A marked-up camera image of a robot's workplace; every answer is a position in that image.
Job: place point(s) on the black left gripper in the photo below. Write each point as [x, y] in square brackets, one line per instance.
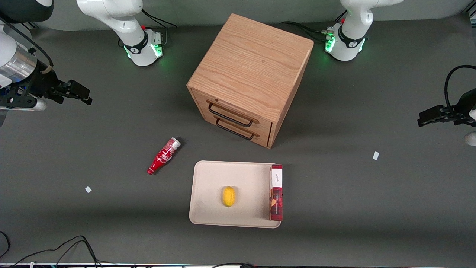
[465, 105]

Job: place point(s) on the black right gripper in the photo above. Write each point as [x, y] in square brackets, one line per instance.
[42, 81]

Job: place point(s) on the red coke bottle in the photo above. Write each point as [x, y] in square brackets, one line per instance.
[163, 156]

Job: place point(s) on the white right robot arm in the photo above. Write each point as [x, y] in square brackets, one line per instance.
[121, 22]

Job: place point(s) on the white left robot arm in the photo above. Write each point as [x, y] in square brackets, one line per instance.
[349, 35]

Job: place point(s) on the beige plastic tray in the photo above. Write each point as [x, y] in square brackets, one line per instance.
[212, 186]

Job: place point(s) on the wooden drawer cabinet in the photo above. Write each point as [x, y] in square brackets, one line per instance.
[253, 67]

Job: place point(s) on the red snack box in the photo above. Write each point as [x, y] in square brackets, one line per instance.
[276, 201]

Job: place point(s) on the yellow lemon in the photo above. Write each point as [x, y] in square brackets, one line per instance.
[228, 196]

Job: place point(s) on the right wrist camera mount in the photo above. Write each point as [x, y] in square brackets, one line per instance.
[18, 102]

